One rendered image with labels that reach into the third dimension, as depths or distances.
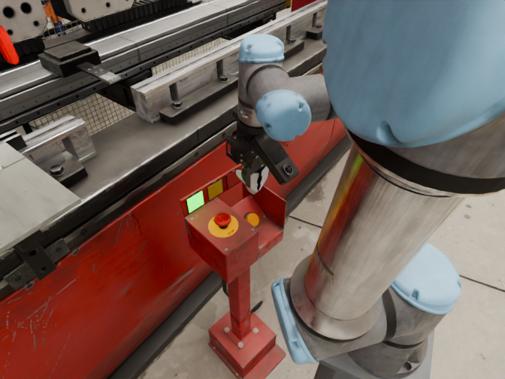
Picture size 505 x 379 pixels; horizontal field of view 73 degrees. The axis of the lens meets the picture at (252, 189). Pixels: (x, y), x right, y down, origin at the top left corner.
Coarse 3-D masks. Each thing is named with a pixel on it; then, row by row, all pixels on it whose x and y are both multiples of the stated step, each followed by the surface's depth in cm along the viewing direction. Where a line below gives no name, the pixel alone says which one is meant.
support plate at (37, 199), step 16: (0, 144) 68; (0, 160) 64; (16, 160) 64; (0, 176) 61; (16, 176) 61; (32, 176) 61; (48, 176) 61; (0, 192) 58; (16, 192) 58; (32, 192) 58; (48, 192) 58; (64, 192) 58; (0, 208) 56; (16, 208) 56; (32, 208) 56; (48, 208) 56; (64, 208) 56; (0, 224) 53; (16, 224) 53; (32, 224) 53; (0, 240) 51; (16, 240) 51
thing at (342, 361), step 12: (432, 336) 63; (432, 348) 61; (324, 360) 60; (336, 360) 60; (348, 360) 60; (324, 372) 69; (336, 372) 62; (348, 372) 59; (360, 372) 59; (420, 372) 59
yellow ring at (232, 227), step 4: (212, 220) 83; (232, 220) 83; (236, 220) 83; (208, 224) 82; (212, 224) 82; (228, 224) 82; (232, 224) 82; (236, 224) 82; (208, 228) 81; (212, 228) 81; (216, 228) 81; (228, 228) 81; (232, 228) 81; (236, 228) 81; (212, 232) 80; (216, 232) 80; (220, 232) 80; (224, 232) 80; (228, 232) 80; (232, 232) 80; (216, 236) 79; (220, 236) 79; (224, 236) 79; (228, 236) 79
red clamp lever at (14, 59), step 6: (0, 30) 55; (0, 36) 56; (6, 36) 56; (0, 42) 56; (6, 42) 57; (0, 48) 57; (6, 48) 57; (12, 48) 58; (6, 54) 58; (12, 54) 58; (12, 60) 58; (18, 60) 59
